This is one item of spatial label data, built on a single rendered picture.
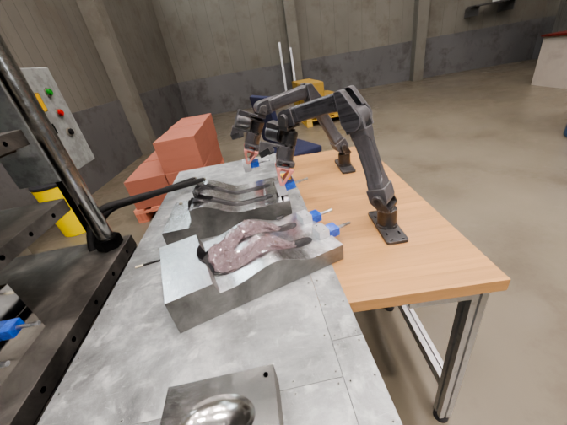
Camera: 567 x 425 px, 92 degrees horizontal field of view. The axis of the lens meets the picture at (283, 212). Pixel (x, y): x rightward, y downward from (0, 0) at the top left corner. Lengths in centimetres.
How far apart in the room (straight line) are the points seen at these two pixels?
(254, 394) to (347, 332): 25
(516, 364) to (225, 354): 139
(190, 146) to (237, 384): 259
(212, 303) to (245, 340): 13
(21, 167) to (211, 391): 113
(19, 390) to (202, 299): 47
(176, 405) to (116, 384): 22
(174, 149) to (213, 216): 201
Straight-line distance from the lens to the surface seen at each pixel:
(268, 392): 57
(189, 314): 76
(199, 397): 60
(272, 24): 964
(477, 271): 90
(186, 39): 990
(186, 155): 300
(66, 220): 371
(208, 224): 107
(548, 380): 178
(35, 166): 141
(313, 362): 66
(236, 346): 72
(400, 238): 95
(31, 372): 101
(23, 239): 111
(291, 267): 78
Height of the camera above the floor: 137
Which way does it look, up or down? 30 degrees down
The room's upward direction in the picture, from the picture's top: 10 degrees counter-clockwise
